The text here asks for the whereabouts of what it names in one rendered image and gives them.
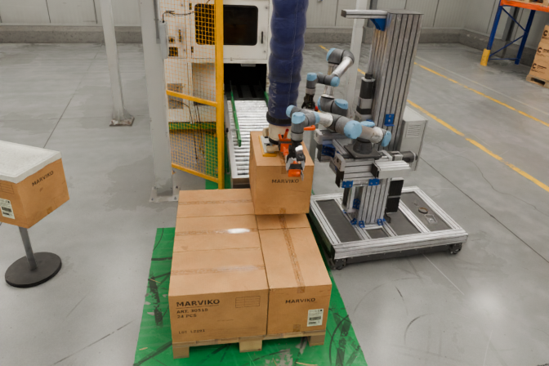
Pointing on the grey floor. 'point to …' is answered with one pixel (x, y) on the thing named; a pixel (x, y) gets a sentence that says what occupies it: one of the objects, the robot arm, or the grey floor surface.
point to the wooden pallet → (181, 350)
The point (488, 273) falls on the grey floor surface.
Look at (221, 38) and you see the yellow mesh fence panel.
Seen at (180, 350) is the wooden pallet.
